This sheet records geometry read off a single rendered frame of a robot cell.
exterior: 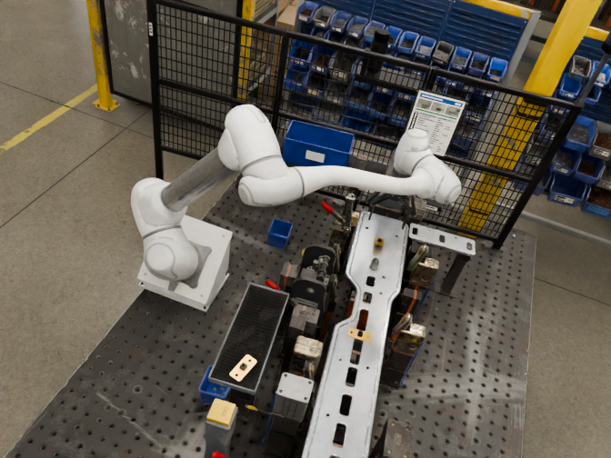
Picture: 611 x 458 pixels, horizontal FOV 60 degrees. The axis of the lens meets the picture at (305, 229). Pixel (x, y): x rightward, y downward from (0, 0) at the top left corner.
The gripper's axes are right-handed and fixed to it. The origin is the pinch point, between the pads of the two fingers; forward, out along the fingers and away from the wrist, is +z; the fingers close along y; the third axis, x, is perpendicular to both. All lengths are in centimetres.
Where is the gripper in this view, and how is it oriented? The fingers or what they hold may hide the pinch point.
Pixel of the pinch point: (386, 220)
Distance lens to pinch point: 210.4
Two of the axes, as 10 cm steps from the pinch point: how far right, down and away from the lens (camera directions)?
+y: 9.6, 2.7, -0.7
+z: -1.5, 7.1, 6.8
